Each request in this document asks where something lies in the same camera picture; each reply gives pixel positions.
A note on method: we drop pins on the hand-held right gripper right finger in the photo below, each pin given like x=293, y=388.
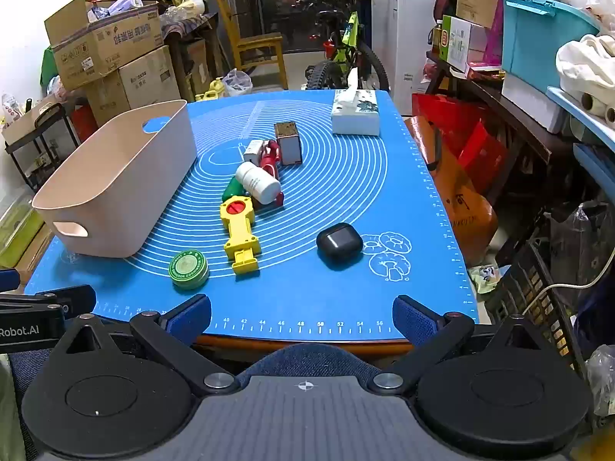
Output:
x=412, y=318

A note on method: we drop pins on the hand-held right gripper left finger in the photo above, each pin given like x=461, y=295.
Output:
x=192, y=316

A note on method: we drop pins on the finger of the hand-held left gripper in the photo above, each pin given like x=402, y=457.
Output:
x=72, y=297
x=8, y=281

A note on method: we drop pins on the yellow toy with red knob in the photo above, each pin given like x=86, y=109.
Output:
x=240, y=237

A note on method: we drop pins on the pink plastic storage basket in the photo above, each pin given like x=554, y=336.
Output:
x=120, y=182

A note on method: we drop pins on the green bottle with gold cap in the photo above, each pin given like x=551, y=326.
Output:
x=233, y=189

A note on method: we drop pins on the white pill bottle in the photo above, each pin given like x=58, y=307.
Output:
x=259, y=182

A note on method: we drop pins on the red plastic toy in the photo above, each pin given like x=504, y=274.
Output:
x=270, y=153

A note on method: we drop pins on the green round tin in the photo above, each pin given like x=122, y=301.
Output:
x=188, y=269

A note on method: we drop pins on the green transparent box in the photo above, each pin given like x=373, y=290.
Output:
x=17, y=230

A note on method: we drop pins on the snack packet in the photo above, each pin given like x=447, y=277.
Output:
x=485, y=276

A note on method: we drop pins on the black earbuds case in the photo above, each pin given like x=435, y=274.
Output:
x=338, y=245

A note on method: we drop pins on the blue grey fabric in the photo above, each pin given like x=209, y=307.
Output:
x=307, y=360

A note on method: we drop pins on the orange paper bag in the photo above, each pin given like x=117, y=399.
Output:
x=468, y=206

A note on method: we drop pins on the black plastic crate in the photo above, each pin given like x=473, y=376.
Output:
x=538, y=297

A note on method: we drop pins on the black metal cart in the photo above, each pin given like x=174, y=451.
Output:
x=38, y=153

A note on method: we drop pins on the blue silicone baking mat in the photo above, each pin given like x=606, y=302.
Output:
x=346, y=192

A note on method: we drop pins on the small white charger box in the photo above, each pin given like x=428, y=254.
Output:
x=252, y=151

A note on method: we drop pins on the red container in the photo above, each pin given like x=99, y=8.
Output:
x=84, y=122

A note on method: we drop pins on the grey plastic bag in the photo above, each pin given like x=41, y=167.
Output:
x=581, y=245

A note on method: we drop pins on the red paper bag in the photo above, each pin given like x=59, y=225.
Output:
x=461, y=134

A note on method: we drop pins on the small brown box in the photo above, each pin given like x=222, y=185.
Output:
x=289, y=146

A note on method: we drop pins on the white tissue box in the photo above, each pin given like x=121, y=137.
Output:
x=355, y=115

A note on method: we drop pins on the closed cardboard box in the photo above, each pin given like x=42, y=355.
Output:
x=144, y=81

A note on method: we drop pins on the clear plastic bag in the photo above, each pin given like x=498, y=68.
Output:
x=238, y=82

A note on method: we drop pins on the large open cardboard box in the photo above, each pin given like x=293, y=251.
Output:
x=105, y=43

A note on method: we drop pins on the pink flat box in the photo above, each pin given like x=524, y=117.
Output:
x=485, y=71

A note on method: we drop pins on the light blue shelf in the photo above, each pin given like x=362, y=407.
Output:
x=591, y=120

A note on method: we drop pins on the green mountain bicycle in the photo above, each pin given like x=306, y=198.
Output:
x=343, y=57

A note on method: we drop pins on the dark wooden side table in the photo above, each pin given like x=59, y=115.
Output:
x=192, y=38

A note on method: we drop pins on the wooden chair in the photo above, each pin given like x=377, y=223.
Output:
x=257, y=43

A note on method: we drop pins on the oil bottle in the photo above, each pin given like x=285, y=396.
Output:
x=437, y=38

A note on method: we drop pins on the green and white carton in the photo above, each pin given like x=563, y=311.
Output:
x=459, y=41

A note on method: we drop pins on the white chest freezer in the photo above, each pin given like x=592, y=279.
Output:
x=403, y=33

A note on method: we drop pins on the teal plastic storage bin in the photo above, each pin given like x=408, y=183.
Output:
x=538, y=43

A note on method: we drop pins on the white cloth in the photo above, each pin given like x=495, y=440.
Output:
x=586, y=62

